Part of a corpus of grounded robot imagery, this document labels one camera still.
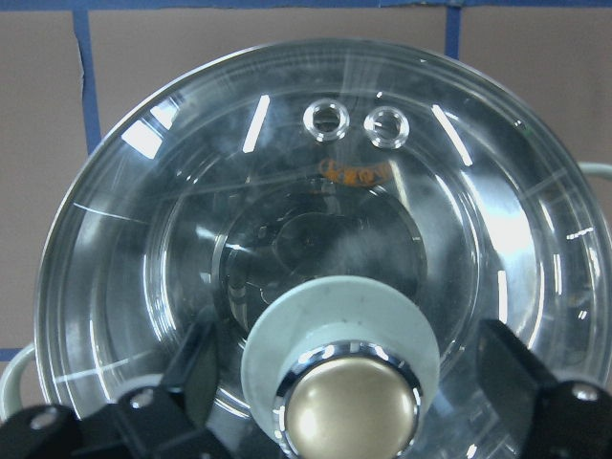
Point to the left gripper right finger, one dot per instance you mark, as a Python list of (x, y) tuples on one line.
[(498, 397)]

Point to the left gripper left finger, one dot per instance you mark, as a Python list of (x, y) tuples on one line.
[(166, 419)]

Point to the glass pot lid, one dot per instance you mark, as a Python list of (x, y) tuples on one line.
[(287, 163)]

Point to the pale green electric pot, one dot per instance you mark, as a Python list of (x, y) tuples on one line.
[(11, 400)]

